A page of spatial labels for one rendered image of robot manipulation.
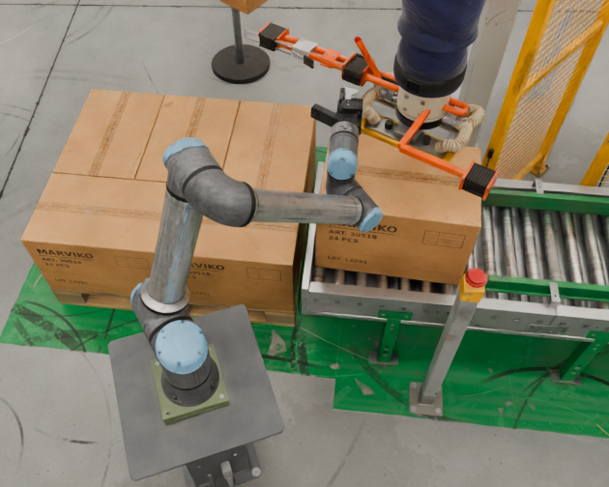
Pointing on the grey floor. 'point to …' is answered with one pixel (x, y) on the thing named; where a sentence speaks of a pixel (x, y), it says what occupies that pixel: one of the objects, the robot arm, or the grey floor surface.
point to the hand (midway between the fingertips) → (341, 88)
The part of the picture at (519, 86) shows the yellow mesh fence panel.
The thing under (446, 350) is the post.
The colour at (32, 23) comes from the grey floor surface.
